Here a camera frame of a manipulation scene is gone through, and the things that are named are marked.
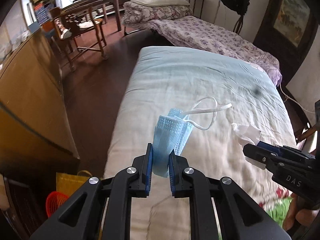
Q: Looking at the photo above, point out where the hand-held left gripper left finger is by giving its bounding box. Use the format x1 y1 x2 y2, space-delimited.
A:
30 142 153 240

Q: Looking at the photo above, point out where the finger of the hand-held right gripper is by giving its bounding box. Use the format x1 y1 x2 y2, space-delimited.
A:
257 141 315 161
242 142 285 171

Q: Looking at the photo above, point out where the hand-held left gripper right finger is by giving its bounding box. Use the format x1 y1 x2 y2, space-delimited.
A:
168 149 292 240

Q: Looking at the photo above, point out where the white tissue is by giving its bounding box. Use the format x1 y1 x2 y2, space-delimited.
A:
231 122 267 170

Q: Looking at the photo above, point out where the blue face mask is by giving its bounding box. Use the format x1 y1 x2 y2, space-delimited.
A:
151 96 232 179

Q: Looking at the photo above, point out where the yellow bag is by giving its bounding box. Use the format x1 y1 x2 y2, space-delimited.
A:
55 170 110 240

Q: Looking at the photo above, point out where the person's right hand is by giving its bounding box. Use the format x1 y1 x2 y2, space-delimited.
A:
282 191 315 233

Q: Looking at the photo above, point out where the purple floral bed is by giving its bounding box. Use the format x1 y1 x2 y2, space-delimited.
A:
150 15 283 85

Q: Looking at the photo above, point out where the black coat rack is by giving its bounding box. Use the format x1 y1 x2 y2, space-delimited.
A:
234 14 244 34

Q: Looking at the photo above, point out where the framed landscape painting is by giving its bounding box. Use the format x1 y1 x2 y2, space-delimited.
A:
252 0 318 63

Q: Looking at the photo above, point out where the wooden cabinet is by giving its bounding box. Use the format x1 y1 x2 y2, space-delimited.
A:
0 29 80 173

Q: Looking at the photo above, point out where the folded floral quilt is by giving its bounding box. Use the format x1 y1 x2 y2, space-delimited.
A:
123 1 193 28

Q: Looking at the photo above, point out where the black metal headboard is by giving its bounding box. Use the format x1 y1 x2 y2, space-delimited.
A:
178 0 206 18

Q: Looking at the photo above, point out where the wooden chair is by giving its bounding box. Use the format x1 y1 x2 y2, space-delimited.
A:
49 0 108 72

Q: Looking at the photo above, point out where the blue-grey box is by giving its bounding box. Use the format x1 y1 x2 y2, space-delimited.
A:
28 21 42 33

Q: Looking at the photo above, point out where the glass display case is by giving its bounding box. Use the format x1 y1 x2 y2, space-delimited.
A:
0 0 33 65

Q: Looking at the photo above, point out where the cluttered bookshelf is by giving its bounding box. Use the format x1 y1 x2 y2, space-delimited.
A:
29 0 57 24

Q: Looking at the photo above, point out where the curved wooden chair frame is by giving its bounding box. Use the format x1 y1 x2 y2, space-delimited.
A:
295 120 320 143

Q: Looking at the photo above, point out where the white cable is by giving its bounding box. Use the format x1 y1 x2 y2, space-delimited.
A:
279 82 315 113

